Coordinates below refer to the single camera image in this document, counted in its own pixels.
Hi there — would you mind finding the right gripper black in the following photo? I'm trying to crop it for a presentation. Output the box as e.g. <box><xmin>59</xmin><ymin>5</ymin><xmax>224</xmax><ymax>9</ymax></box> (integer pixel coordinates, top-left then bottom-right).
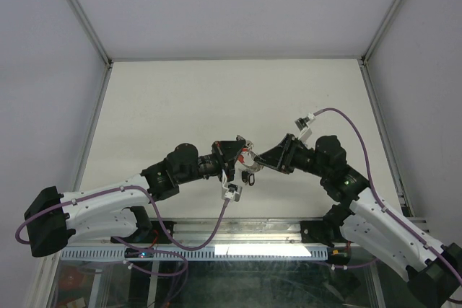
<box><xmin>253</xmin><ymin>133</ymin><xmax>330</xmax><ymax>179</ymax></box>

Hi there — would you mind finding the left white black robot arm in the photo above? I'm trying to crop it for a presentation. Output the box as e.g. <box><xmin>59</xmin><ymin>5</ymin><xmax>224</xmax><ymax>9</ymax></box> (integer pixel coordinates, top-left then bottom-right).
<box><xmin>15</xmin><ymin>138</ymin><xmax>253</xmax><ymax>258</ymax></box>

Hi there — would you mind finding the aluminium frame post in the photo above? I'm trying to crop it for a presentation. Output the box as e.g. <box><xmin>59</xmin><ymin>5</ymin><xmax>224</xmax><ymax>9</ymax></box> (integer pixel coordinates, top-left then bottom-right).
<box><xmin>361</xmin><ymin>0</ymin><xmax>405</xmax><ymax>65</ymax></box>
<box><xmin>66</xmin><ymin>0</ymin><xmax>113</xmax><ymax>67</ymax></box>

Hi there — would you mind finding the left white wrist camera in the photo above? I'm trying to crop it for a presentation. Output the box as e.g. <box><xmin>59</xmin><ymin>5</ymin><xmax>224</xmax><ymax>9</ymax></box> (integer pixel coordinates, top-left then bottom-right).
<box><xmin>221</xmin><ymin>171</ymin><xmax>243</xmax><ymax>202</ymax></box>

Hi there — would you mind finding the purple cable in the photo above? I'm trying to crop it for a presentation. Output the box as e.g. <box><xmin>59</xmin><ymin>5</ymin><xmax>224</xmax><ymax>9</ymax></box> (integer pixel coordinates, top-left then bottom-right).
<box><xmin>310</xmin><ymin>107</ymin><xmax>462</xmax><ymax>304</ymax></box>
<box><xmin>14</xmin><ymin>184</ymin><xmax>232</xmax><ymax>287</ymax></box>

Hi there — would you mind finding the right aluminium frame post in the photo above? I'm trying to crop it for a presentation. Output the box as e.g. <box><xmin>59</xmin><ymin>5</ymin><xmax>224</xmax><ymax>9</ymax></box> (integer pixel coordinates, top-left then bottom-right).
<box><xmin>361</xmin><ymin>0</ymin><xmax>405</xmax><ymax>65</ymax></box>

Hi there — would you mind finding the red key tag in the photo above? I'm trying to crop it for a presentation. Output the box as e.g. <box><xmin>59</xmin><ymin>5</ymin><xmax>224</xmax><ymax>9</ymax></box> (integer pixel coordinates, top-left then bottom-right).
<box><xmin>237</xmin><ymin>147</ymin><xmax>253</xmax><ymax>166</ymax></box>

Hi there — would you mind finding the black key fob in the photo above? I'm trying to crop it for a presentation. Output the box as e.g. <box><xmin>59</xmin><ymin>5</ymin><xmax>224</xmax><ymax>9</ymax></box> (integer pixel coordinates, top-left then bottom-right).
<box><xmin>241</xmin><ymin>171</ymin><xmax>255</xmax><ymax>186</ymax></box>

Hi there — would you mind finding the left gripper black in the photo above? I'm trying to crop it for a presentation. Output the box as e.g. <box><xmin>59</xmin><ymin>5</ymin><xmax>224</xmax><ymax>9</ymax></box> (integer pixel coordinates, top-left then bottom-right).
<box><xmin>177</xmin><ymin>140</ymin><xmax>245</xmax><ymax>185</ymax></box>

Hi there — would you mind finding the grey slotted cable duct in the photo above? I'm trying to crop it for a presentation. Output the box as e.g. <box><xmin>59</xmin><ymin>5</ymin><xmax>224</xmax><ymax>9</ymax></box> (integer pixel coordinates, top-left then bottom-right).
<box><xmin>60</xmin><ymin>245</ymin><xmax>328</xmax><ymax>262</ymax></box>

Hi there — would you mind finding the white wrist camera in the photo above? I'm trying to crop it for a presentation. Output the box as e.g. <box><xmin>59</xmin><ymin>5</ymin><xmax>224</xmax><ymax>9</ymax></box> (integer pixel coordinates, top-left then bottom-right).
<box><xmin>221</xmin><ymin>171</ymin><xmax>243</xmax><ymax>202</ymax></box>
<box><xmin>295</xmin><ymin>113</ymin><xmax>315</xmax><ymax>144</ymax></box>

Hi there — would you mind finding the left aluminium frame post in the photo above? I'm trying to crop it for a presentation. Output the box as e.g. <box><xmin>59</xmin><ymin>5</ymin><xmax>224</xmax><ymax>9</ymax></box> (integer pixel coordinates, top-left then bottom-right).
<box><xmin>66</xmin><ymin>0</ymin><xmax>113</xmax><ymax>67</ymax></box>

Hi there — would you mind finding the metal keyring holder with rings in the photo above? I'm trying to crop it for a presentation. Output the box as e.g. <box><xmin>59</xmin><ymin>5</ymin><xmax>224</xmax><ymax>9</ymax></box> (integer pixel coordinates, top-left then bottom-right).
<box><xmin>236</xmin><ymin>135</ymin><xmax>263</xmax><ymax>173</ymax></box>

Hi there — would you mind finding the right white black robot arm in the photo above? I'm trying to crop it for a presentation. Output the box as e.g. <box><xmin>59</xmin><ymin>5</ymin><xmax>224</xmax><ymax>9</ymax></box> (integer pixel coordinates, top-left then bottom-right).
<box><xmin>255</xmin><ymin>134</ymin><xmax>461</xmax><ymax>307</ymax></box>

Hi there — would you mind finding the aluminium mounting rail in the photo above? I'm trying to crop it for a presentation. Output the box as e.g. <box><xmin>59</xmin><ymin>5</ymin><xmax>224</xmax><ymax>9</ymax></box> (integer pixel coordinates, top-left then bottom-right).
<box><xmin>44</xmin><ymin>216</ymin><xmax>430</xmax><ymax>250</ymax></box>

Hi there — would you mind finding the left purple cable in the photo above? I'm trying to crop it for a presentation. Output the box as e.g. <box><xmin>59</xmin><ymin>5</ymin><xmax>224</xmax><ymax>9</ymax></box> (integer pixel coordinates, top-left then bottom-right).
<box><xmin>14</xmin><ymin>184</ymin><xmax>232</xmax><ymax>287</ymax></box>

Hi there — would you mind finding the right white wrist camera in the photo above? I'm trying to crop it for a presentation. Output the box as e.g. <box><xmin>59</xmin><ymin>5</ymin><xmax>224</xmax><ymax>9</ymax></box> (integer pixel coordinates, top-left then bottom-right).
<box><xmin>295</xmin><ymin>113</ymin><xmax>315</xmax><ymax>144</ymax></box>

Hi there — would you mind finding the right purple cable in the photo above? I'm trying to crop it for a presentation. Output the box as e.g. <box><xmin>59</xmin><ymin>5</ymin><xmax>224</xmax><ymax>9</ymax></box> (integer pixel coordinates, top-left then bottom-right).
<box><xmin>310</xmin><ymin>107</ymin><xmax>462</xmax><ymax>304</ymax></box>

